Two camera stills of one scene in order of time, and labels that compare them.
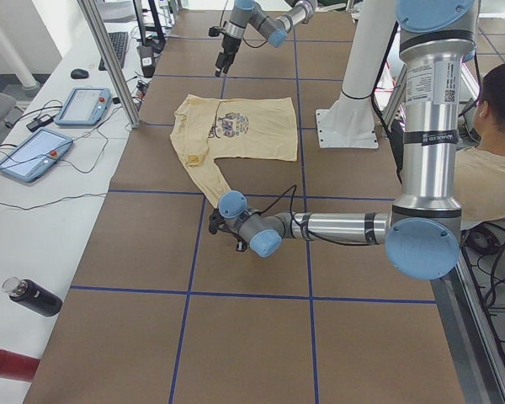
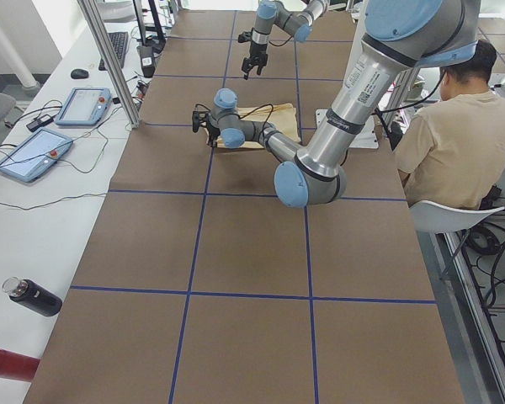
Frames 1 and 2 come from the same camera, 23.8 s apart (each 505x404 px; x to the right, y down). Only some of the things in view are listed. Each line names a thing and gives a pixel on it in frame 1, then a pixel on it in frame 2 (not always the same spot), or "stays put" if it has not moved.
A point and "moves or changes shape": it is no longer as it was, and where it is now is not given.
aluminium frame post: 93,17 stays put
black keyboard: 119,40 stays put
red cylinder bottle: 7,364 stays put
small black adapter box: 39,122 stays put
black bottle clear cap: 33,295 stays put
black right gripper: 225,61 → 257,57
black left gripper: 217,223 → 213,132
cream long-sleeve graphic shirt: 204,129 moves or changes shape
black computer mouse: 79,74 stays put
